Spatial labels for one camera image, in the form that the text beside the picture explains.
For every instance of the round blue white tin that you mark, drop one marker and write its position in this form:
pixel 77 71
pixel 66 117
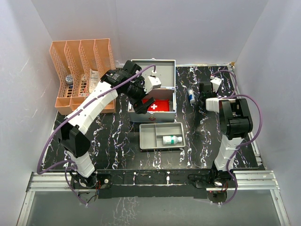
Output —
pixel 69 79

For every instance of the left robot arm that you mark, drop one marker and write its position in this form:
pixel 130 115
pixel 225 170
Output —
pixel 72 133

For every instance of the white ruler set package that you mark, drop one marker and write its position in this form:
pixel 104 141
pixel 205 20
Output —
pixel 93 80

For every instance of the silver metal medicine case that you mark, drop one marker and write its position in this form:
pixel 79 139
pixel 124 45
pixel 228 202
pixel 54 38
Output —
pixel 165 71

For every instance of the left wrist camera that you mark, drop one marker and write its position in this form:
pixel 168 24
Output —
pixel 151 83

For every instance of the orange plastic file organizer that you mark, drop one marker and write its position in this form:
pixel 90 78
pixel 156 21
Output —
pixel 77 57

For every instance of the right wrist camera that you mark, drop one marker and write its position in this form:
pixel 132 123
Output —
pixel 216 82

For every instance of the white blue tube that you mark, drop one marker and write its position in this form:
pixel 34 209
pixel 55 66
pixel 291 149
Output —
pixel 191 96

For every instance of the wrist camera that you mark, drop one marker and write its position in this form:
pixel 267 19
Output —
pixel 216 82
pixel 151 83

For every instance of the red first aid pouch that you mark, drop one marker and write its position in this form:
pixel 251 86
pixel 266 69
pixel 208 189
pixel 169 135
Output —
pixel 159 106

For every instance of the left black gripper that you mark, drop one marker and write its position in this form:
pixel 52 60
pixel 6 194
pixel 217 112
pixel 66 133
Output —
pixel 139 107

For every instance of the grey plastic tray insert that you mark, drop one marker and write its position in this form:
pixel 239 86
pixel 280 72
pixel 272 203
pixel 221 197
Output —
pixel 150 135

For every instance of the aluminium frame rail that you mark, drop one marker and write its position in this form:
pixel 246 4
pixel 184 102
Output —
pixel 202 183

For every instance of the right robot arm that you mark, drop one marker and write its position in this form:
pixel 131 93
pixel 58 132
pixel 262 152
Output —
pixel 235 123

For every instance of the clear bottle white cap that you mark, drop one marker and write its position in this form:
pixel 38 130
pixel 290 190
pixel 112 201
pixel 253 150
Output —
pixel 171 140

